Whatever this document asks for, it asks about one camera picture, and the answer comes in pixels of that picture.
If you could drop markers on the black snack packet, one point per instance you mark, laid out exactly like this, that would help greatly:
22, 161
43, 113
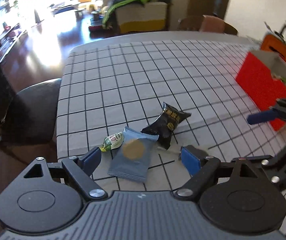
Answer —
165, 124

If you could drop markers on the black seat wooden chair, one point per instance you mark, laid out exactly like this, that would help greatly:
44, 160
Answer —
27, 120

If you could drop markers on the orange green tissue holder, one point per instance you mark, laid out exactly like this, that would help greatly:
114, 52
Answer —
273, 43

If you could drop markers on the green small snack packet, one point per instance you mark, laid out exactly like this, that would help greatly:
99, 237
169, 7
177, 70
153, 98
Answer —
112, 142

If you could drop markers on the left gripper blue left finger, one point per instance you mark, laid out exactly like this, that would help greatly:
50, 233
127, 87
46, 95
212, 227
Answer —
90, 161

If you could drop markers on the coffee table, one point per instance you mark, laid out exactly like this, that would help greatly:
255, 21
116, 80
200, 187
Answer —
63, 7

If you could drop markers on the blue cookie packet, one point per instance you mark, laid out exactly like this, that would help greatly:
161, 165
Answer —
133, 157

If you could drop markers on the tv cabinet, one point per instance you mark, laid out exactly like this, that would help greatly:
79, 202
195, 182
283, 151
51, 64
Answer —
8, 39

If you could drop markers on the red cardboard box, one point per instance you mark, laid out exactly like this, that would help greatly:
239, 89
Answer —
263, 78

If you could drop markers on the checkered white tablecloth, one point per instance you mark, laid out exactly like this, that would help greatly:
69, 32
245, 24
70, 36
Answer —
123, 82

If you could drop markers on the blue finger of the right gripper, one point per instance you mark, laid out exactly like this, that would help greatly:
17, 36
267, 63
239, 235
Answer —
261, 117

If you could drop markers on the wooden chair with pink cloth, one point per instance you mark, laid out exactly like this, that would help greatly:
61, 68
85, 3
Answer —
206, 23

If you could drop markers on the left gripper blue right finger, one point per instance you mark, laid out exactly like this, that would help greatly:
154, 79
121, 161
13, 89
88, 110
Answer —
192, 158

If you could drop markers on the sofa with cream cover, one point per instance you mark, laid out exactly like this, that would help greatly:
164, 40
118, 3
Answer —
136, 17

